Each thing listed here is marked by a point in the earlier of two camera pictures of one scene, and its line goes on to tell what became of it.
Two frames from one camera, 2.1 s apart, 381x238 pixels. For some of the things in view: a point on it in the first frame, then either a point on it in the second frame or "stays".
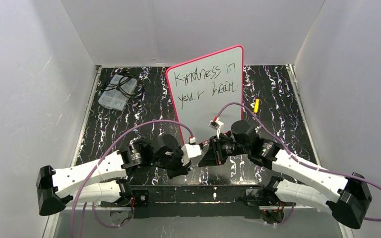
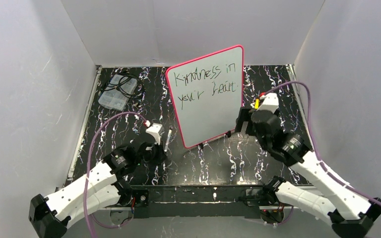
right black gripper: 216,149 → 243,121
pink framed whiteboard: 208,89 stays
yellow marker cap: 256,108 stays
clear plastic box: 116,94 stays
